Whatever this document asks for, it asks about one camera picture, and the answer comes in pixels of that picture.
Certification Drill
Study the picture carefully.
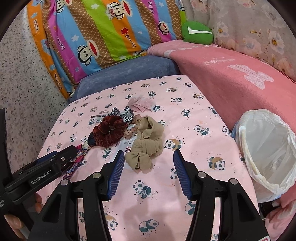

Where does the dark red velvet scrunchie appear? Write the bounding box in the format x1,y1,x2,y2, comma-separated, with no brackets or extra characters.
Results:
87,115,127,148

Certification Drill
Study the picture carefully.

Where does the white paper tag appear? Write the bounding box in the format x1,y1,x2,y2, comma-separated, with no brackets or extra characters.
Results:
115,137,137,154

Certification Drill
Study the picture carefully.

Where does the beige stocking cloth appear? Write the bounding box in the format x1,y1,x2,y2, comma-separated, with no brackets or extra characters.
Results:
125,116,165,170

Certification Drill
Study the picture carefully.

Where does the leopard print hair tie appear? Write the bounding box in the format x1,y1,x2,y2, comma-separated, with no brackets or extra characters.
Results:
90,105,135,125

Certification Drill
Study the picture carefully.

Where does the pink clear plastic packet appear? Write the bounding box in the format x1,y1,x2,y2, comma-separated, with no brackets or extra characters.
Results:
127,96,155,113

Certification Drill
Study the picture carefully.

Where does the colourful patterned ribbon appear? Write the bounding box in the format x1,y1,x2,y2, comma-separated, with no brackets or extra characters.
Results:
63,142,91,180

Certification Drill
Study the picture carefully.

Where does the white plastic trash bag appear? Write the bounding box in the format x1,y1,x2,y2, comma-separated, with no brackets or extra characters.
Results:
233,109,295,203

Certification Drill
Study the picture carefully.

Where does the person's left hand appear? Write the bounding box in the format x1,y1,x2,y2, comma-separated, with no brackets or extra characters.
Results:
4,193,43,240

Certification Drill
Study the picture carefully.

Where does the pink panda print cloth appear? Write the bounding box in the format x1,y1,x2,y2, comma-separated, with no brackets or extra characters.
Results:
40,75,256,240

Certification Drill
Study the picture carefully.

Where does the pink blanket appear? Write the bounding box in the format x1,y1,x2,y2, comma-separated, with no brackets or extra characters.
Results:
147,40,295,130

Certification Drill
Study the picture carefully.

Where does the colourful monkey striped quilt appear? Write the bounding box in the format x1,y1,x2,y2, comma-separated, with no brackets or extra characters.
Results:
27,0,186,99

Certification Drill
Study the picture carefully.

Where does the blue mattress cushion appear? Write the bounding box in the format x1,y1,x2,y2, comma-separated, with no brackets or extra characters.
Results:
69,55,180,103

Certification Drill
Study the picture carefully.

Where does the grey floral bedsheet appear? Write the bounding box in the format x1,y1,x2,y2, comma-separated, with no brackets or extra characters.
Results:
183,0,295,80

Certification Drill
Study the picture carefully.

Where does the green check mark cushion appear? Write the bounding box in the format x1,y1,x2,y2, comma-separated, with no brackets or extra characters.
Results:
182,21,214,45

